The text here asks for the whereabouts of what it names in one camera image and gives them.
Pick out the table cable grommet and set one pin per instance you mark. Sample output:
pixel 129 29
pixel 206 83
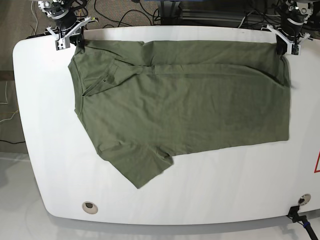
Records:
pixel 90 208
pixel 303 200

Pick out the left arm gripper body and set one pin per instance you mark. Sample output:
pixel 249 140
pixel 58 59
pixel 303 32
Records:
pixel 290 32

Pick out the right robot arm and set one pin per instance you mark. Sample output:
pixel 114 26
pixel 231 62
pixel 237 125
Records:
pixel 70 17

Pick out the black clamp with cable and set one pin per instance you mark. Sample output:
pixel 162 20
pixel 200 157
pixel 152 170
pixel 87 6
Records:
pixel 294 216

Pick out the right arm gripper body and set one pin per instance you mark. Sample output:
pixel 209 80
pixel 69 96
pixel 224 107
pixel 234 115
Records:
pixel 62 36

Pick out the right table cable grommet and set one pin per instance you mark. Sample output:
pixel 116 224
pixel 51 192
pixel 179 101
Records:
pixel 303 200

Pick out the black flat bar under table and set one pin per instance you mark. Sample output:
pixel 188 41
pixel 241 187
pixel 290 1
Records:
pixel 38 35

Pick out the aluminium frame rails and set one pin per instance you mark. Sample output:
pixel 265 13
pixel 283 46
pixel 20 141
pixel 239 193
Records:
pixel 211 13

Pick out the left table cable grommet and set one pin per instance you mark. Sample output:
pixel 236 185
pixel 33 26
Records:
pixel 90 208

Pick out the olive green T-shirt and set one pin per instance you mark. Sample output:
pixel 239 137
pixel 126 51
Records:
pixel 143 103

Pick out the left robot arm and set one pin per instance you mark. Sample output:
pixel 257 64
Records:
pixel 259 13

